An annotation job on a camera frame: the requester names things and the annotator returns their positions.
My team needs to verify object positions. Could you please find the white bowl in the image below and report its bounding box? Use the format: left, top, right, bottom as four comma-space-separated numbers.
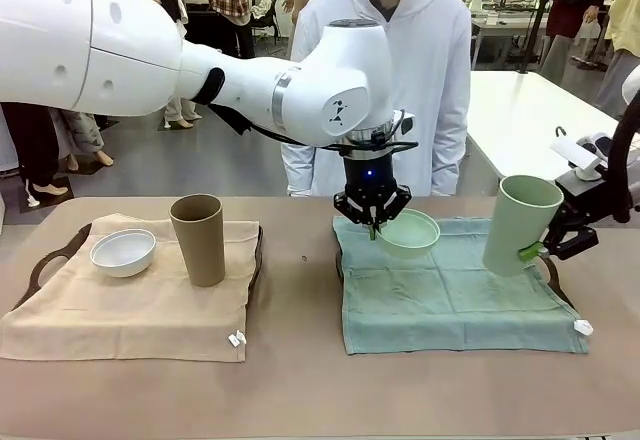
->
89, 228, 158, 279

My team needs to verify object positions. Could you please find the person's left forearm white sleeve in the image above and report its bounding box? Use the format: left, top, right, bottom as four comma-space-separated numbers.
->
430, 118, 470, 198

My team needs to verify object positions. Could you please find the beige cloth mat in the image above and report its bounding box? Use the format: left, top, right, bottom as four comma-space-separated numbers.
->
0, 212, 263, 363

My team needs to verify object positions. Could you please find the tall pale green cup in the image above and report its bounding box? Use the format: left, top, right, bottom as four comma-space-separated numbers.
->
481, 174, 566, 279

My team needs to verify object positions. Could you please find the person in yellow shirt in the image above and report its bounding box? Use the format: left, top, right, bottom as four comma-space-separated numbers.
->
593, 0, 640, 122

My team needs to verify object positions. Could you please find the green cloth mat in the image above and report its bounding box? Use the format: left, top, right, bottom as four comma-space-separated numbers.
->
331, 215, 594, 357

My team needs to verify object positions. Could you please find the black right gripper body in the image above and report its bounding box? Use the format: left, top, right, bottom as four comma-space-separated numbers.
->
561, 179, 614, 229

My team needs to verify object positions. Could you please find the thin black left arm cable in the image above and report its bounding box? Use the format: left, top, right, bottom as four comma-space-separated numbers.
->
208, 103, 420, 157

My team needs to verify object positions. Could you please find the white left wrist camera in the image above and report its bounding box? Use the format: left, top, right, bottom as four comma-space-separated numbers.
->
391, 109, 418, 137

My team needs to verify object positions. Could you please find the person in black trousers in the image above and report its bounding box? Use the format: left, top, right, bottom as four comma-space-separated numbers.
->
0, 101, 72, 207

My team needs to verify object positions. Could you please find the pale green bowl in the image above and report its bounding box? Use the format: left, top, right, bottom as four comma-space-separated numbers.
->
377, 208, 442, 261

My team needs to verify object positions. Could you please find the black office chair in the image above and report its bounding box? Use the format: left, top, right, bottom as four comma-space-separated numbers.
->
248, 0, 282, 45

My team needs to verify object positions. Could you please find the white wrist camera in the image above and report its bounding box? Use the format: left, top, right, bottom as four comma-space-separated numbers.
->
549, 131, 612, 182
391, 109, 418, 137

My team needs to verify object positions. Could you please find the large white table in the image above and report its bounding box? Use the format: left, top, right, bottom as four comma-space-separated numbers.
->
464, 70, 622, 197

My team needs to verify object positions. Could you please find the person in beige trousers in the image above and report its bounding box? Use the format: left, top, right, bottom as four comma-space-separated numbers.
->
158, 93, 202, 132

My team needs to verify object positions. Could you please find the person in plaid shirt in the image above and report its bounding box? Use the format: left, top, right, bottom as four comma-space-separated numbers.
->
196, 0, 265, 61

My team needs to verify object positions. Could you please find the black braided cable bundle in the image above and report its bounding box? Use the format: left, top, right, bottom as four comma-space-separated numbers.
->
605, 103, 640, 224

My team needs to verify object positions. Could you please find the black slanted pole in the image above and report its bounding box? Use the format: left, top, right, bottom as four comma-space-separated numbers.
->
517, 0, 565, 75

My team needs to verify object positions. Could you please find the person in grey trousers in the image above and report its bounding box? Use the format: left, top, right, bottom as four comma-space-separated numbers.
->
58, 108, 116, 168

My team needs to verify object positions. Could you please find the tall brown cup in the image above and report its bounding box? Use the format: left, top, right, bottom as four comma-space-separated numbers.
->
168, 194, 228, 289

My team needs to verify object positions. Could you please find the dark brown tray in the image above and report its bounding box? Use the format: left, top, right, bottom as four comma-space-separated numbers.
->
333, 247, 577, 312
13, 222, 265, 311

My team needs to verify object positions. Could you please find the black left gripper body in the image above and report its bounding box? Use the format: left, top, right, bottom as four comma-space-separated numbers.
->
344, 155, 399, 212

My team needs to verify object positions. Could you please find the person's right forearm white sleeve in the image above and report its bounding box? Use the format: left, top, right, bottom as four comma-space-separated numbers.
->
280, 140, 322, 198

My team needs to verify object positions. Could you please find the person in dark red dress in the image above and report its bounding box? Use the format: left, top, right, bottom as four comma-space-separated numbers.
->
536, 0, 617, 80

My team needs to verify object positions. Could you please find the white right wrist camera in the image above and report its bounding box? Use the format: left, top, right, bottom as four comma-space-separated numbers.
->
549, 131, 612, 182

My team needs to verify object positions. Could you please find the person in white coat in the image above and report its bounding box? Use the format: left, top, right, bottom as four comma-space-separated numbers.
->
280, 0, 472, 198

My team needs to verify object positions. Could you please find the grey background desk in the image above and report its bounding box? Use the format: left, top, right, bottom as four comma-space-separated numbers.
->
468, 0, 552, 70

